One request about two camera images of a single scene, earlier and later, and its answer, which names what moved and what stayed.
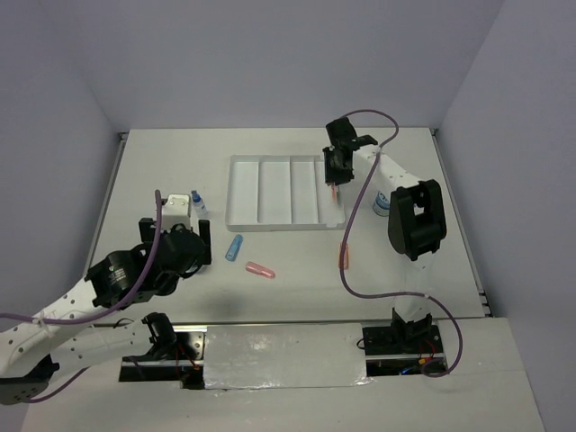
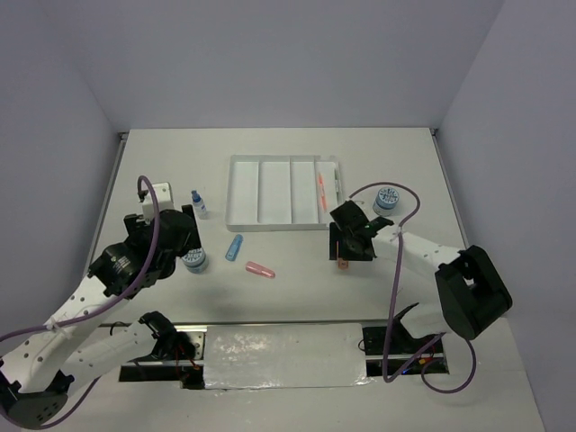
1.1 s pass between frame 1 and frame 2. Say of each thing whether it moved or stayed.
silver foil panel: stayed
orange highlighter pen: moved
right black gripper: moved
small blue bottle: stayed
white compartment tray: stayed
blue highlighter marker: stayed
